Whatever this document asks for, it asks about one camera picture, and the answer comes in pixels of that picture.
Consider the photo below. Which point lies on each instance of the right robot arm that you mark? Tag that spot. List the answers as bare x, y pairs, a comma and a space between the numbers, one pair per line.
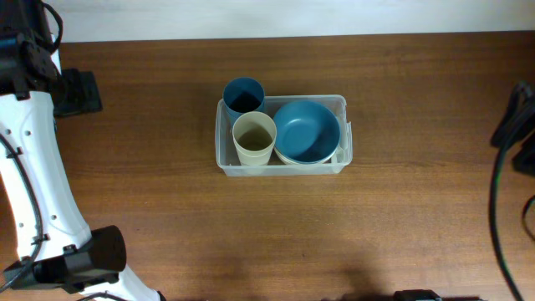
517, 125

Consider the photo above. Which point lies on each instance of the cream cup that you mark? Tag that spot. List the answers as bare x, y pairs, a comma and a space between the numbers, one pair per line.
254, 131
254, 157

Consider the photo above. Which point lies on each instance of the blue cup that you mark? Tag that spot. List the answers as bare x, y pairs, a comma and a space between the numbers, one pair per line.
242, 98
229, 117

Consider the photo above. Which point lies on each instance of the blue bowl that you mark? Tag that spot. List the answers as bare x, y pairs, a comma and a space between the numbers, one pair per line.
308, 132

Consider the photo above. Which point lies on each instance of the blue cup back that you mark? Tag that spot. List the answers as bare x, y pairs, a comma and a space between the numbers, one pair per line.
229, 117

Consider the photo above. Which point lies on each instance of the blue cup front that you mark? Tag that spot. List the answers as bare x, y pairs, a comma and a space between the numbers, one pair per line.
242, 98

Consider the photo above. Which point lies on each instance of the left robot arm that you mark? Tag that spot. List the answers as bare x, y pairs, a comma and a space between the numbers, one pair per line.
56, 246

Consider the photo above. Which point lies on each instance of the clear plastic container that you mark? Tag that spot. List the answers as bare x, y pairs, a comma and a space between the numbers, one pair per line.
226, 153

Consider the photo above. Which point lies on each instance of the cream bowl front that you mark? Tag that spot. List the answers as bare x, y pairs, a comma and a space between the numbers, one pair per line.
288, 161

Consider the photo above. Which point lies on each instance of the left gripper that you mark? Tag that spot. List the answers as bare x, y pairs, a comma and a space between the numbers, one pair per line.
86, 93

